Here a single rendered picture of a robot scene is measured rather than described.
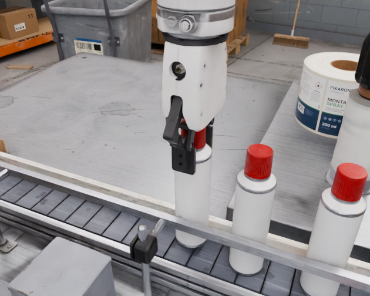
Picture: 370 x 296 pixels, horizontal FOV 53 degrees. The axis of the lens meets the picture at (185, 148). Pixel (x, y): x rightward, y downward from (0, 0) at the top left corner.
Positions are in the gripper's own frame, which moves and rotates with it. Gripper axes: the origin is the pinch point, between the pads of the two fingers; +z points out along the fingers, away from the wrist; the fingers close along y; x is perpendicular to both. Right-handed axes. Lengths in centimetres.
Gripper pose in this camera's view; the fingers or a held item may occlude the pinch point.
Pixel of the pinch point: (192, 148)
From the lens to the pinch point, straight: 49.6
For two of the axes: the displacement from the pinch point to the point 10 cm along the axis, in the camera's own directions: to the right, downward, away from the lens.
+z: -0.1, 8.5, 5.3
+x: -9.1, -2.2, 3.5
